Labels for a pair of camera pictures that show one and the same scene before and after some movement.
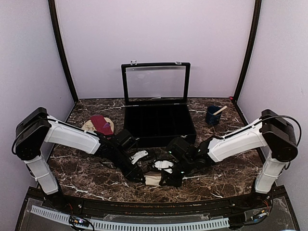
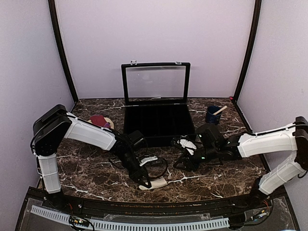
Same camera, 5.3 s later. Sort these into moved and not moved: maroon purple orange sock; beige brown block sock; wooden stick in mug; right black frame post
Moved: beige brown block sock
Not moved: right black frame post; maroon purple orange sock; wooden stick in mug
